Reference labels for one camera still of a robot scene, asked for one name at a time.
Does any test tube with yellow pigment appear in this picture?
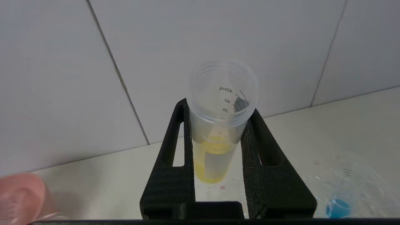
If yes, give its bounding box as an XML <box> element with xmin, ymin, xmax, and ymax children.
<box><xmin>187</xmin><ymin>59</ymin><xmax>259</xmax><ymax>184</ymax></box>

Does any test tube with blue pigment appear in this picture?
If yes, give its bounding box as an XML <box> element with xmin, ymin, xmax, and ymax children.
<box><xmin>325</xmin><ymin>167</ymin><xmax>360</xmax><ymax>219</ymax></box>

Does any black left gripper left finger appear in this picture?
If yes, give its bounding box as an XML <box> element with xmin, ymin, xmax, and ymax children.
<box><xmin>140</xmin><ymin>98</ymin><xmax>196</xmax><ymax>220</ymax></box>

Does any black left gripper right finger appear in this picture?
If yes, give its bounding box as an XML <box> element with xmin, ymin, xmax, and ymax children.
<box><xmin>241</xmin><ymin>108</ymin><xmax>317</xmax><ymax>219</ymax></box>

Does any clear acrylic test tube rack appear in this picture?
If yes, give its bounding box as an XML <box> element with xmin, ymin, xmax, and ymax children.
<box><xmin>195</xmin><ymin>150</ymin><xmax>400</xmax><ymax>219</ymax></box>

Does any pink bowl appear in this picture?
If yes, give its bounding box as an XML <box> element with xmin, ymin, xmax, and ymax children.
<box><xmin>0</xmin><ymin>173</ymin><xmax>47</xmax><ymax>225</ymax></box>

